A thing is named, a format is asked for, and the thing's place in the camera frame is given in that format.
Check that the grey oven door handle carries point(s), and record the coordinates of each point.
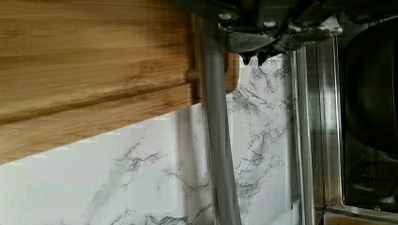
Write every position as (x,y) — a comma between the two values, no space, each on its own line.
(219,154)

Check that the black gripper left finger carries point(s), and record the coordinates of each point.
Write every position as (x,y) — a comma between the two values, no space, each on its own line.
(250,43)

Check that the bamboo cutting board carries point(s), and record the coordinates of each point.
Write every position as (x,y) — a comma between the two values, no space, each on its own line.
(74,69)

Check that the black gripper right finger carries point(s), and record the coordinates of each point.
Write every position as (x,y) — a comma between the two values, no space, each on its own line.
(293,41)

